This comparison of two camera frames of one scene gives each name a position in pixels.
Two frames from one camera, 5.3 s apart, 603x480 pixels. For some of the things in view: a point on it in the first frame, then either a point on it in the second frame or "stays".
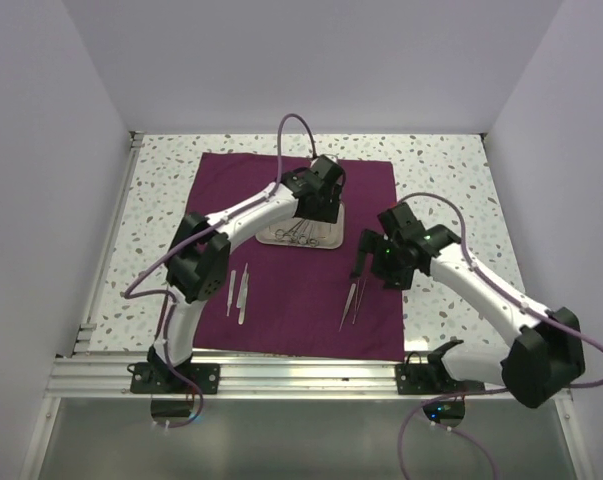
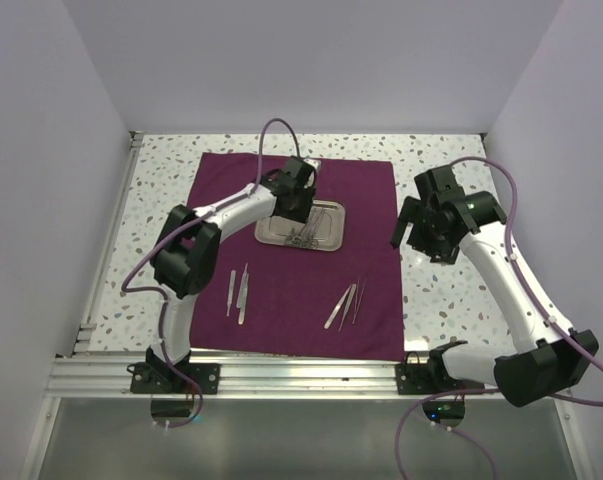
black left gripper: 329,212 -> 302,214
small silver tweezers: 231,289 stays
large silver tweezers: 242,295 stays
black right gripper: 373,242 -> 442,253
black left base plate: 154,378 stays
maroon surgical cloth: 298,302 stays
